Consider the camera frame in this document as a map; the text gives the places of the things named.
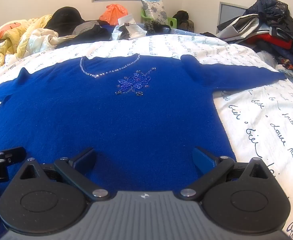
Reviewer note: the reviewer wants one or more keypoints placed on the yellow floral quilt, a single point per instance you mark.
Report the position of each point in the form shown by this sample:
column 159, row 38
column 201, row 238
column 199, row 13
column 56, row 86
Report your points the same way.
column 11, row 35

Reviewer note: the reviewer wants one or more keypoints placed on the dark patterned cloth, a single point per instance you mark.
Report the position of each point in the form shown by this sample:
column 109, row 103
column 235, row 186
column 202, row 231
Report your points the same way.
column 292, row 65

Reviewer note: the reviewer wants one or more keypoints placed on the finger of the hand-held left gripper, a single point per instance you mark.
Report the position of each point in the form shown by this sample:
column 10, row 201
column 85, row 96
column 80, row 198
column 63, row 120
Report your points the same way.
column 9, row 155

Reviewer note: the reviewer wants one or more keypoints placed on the orange plastic bag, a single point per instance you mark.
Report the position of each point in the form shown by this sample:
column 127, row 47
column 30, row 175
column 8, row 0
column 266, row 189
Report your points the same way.
column 112, row 12

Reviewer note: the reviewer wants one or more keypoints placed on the green plastic chair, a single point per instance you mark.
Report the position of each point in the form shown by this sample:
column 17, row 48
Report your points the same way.
column 172, row 21

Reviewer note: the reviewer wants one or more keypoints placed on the white script-print quilt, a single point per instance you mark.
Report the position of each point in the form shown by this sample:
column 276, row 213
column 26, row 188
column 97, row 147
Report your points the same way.
column 261, row 120

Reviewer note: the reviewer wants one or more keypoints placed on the blue beaded sweater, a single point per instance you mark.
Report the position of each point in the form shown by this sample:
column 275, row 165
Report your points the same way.
column 136, row 117

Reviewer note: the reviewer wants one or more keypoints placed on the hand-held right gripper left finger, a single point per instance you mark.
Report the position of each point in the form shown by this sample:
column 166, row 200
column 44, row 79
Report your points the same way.
column 82, row 158

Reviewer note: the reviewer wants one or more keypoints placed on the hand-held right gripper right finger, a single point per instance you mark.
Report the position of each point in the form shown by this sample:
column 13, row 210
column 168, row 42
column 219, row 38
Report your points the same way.
column 204, row 158

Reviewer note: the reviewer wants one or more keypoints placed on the dark brown bag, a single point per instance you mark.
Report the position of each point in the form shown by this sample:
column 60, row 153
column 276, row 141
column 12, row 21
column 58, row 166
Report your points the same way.
column 184, row 20

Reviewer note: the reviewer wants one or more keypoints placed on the white crumpled plastic bags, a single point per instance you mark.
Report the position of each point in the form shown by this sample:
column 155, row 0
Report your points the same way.
column 129, row 28

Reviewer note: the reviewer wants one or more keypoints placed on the red cloth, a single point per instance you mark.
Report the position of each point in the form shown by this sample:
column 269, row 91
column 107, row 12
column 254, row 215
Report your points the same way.
column 269, row 41

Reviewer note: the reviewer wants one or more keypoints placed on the black hat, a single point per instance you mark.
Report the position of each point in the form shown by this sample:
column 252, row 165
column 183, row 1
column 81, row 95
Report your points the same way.
column 64, row 17

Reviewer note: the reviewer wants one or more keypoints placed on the cream quilted blanket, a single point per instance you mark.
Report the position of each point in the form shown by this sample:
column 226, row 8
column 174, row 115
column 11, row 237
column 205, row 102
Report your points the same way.
column 41, row 38

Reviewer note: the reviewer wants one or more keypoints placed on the grey and white cloth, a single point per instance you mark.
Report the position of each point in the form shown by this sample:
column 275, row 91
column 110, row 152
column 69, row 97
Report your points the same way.
column 239, row 26

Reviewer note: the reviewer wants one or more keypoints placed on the dark blue jacket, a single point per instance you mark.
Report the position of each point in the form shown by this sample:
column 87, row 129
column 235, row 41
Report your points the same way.
column 274, row 10

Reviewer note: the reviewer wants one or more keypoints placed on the dark fluffy headband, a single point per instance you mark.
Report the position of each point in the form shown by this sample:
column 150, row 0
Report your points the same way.
column 151, row 26

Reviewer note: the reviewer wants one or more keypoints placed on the black cloth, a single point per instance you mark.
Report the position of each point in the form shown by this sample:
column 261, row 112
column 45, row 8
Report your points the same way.
column 94, row 33

